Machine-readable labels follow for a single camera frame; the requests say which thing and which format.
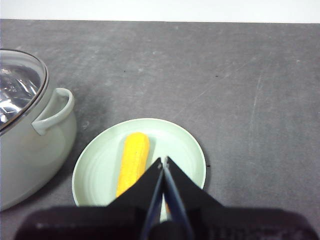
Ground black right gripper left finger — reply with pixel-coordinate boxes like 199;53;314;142
14;157;165;240

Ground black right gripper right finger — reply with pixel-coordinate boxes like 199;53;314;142
163;156;319;240

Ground yellow corn cob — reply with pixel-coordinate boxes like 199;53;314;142
115;132;173;215

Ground glass lid with gold knob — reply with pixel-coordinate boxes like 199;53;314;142
0;48;50;137

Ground pale green round plate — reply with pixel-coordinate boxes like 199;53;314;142
71;117;207;224

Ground pale green electric steamer pot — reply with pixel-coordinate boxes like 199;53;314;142
0;48;78;212

